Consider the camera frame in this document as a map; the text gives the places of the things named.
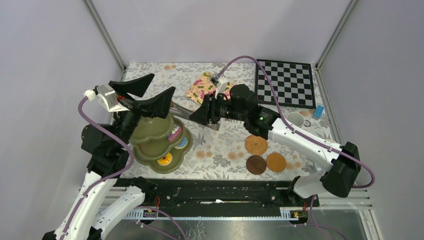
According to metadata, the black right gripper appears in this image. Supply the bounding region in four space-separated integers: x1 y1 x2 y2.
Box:
188 91 247 126

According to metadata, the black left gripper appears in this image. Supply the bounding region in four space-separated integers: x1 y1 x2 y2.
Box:
111 73 177 147

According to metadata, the woven rattan coaster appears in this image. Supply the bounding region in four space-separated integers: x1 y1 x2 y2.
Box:
244 135 268 156

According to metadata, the blue donut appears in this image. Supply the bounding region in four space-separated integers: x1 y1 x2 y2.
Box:
174 137 188 150

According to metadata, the dark brown wooden coaster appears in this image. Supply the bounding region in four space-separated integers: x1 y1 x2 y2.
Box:
246 155 267 175

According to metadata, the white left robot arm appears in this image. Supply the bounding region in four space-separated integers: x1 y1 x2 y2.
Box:
43 73 175 240

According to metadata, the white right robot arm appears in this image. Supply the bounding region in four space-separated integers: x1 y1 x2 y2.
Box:
135 84 361 206

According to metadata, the floral serving tray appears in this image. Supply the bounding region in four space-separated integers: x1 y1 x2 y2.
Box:
185 72 234 104

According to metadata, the green tiered dessert stand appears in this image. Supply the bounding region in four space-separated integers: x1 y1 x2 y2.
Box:
129 114 193 174

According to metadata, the black grey chessboard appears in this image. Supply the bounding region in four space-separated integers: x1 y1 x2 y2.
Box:
254 59 316 109

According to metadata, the light brown wooden coaster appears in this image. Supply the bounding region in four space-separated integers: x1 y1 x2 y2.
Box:
266 152 287 173

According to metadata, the blue toy brick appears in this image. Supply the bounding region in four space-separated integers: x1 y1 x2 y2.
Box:
312 105 325 120

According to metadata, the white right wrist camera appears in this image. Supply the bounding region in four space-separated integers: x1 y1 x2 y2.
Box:
210 74 228 98

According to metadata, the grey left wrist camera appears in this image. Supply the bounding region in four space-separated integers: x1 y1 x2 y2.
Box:
83 84 129 113

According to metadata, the aluminium corner post left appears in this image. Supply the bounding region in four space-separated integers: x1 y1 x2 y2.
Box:
82 0 127 72

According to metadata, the aluminium corner post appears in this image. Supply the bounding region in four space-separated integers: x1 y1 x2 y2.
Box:
315 0 359 70
82 0 127 72

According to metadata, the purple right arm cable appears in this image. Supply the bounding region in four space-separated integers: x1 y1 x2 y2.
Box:
215 55 377 240

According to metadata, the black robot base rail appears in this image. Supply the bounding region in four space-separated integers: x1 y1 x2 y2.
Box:
141 178 320 219

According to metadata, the aluminium corner post right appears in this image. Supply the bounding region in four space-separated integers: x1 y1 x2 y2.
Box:
315 0 359 70

